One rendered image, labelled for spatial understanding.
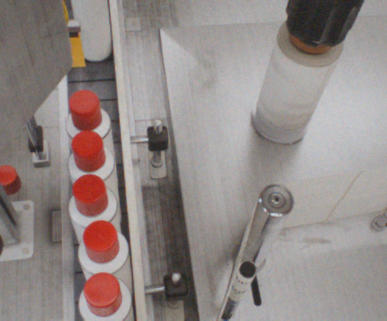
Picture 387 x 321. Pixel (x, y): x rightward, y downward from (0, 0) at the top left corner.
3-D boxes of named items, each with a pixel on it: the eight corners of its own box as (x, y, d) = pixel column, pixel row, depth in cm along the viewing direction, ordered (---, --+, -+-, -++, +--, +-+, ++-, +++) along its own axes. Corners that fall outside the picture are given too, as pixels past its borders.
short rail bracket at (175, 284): (185, 312, 75) (191, 286, 64) (139, 317, 74) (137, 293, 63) (182, 288, 76) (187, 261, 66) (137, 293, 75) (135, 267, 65)
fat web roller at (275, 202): (269, 272, 73) (302, 217, 57) (235, 276, 73) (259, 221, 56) (262, 239, 75) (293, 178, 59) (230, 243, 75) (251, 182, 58)
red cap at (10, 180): (8, 199, 81) (2, 189, 78) (-8, 185, 82) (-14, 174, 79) (26, 184, 82) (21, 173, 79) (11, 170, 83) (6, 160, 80)
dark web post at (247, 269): (233, 319, 70) (258, 276, 53) (220, 321, 70) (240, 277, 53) (230, 306, 71) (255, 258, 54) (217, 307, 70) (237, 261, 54)
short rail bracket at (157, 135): (167, 170, 85) (169, 129, 74) (148, 172, 85) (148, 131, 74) (165, 152, 86) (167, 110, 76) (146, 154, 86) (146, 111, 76)
